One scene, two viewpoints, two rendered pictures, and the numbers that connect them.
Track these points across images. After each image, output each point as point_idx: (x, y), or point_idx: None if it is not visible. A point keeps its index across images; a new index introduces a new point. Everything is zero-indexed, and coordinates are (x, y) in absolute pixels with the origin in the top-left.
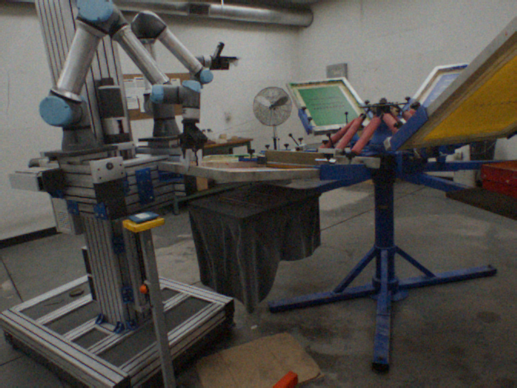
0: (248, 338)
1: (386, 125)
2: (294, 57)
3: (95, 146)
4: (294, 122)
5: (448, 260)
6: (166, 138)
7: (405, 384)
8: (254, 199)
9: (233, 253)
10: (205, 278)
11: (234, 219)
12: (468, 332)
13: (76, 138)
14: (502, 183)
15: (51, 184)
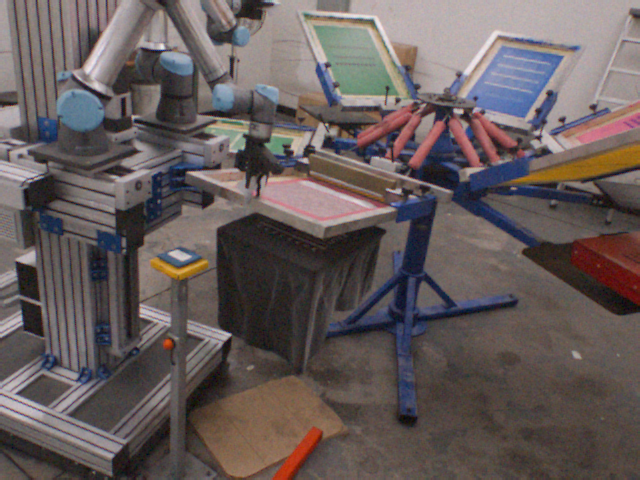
0: (246, 383)
1: (446, 127)
2: None
3: (109, 149)
4: (259, 31)
5: (466, 283)
6: (187, 131)
7: (434, 437)
8: (307, 232)
9: (285, 305)
10: (226, 322)
11: (301, 269)
12: (491, 377)
13: (87, 139)
14: (592, 265)
15: (39, 198)
